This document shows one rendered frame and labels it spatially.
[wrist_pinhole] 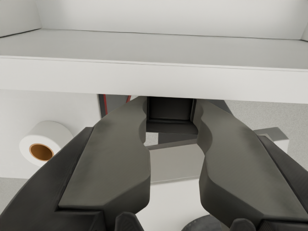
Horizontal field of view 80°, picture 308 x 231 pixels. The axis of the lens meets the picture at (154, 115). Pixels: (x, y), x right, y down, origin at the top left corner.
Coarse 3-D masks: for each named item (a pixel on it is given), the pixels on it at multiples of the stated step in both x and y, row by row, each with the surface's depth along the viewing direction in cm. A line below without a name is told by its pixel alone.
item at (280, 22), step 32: (0, 0) 12; (32, 0) 15; (64, 0) 15; (96, 0) 15; (128, 0) 15; (160, 0) 15; (192, 0) 15; (224, 0) 15; (256, 0) 15; (288, 0) 15; (0, 32) 12; (160, 32) 16; (192, 32) 16; (224, 32) 16; (256, 32) 16; (288, 32) 16
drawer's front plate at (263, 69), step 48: (0, 48) 10; (48, 48) 10; (96, 48) 11; (144, 48) 11; (192, 48) 12; (240, 48) 12; (288, 48) 13; (192, 96) 9; (240, 96) 9; (288, 96) 9
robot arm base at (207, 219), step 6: (204, 216) 30; (210, 216) 30; (192, 222) 31; (198, 222) 30; (204, 222) 30; (210, 222) 29; (216, 222) 29; (186, 228) 31; (192, 228) 30; (198, 228) 29; (204, 228) 29; (210, 228) 28; (216, 228) 28
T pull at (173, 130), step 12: (156, 108) 12; (168, 108) 12; (180, 108) 12; (156, 120) 12; (168, 120) 12; (180, 120) 12; (156, 132) 13; (168, 132) 13; (180, 132) 13; (192, 132) 13
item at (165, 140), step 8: (216, 104) 53; (224, 104) 52; (264, 128) 35; (272, 128) 34; (160, 136) 46; (168, 136) 46; (176, 136) 45; (184, 136) 44; (192, 136) 44; (272, 136) 33; (280, 136) 32; (160, 144) 37; (168, 144) 37; (176, 144) 36; (184, 144) 36; (280, 144) 32; (288, 144) 32
